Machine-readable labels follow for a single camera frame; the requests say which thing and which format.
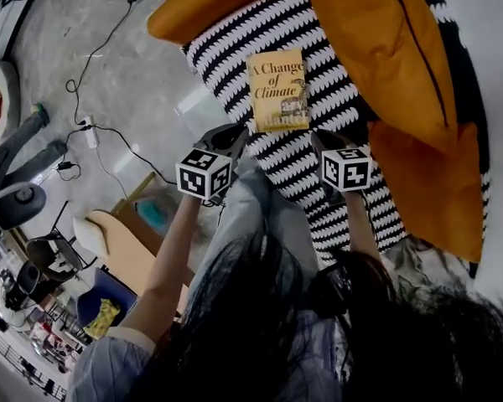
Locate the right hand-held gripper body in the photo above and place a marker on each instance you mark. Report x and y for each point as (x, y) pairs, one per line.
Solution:
(343, 170)

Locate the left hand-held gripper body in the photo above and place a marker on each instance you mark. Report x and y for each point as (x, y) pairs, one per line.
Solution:
(201, 174)

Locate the yellow book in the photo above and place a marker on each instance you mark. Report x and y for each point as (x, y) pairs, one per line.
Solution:
(276, 94)

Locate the person's right forearm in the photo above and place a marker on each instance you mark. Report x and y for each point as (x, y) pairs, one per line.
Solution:
(360, 224)

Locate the person's left forearm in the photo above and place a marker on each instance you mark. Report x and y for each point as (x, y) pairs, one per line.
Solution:
(167, 258)

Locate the round wooden table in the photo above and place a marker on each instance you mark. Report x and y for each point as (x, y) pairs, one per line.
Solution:
(126, 249)

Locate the person's blue jeans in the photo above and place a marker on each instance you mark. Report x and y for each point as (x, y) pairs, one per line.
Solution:
(251, 207)

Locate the wooden rack teal cloth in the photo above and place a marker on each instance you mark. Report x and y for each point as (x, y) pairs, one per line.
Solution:
(148, 212)

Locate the plain orange cushion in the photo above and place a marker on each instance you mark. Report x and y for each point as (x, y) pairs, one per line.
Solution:
(436, 191)

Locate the white power strip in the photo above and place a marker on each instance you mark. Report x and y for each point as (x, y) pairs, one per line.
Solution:
(92, 134)

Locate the white pillow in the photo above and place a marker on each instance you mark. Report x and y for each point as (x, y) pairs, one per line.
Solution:
(88, 230)

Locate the orange cushion with zipper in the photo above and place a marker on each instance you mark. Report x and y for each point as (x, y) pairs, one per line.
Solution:
(373, 44)

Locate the black white striped blanket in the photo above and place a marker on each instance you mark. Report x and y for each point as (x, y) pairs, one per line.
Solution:
(293, 27)

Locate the blue chair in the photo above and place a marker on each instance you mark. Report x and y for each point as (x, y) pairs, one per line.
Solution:
(96, 287)

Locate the dark wicker chair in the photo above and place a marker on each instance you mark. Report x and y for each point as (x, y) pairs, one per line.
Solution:
(52, 254)

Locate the yellow plaid cloth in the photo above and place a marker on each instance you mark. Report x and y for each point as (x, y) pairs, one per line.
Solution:
(102, 316)

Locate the black office chair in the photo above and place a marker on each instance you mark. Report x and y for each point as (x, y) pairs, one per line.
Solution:
(27, 276)

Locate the grey round armchair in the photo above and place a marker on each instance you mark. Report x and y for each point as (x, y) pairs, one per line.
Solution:
(8, 86)

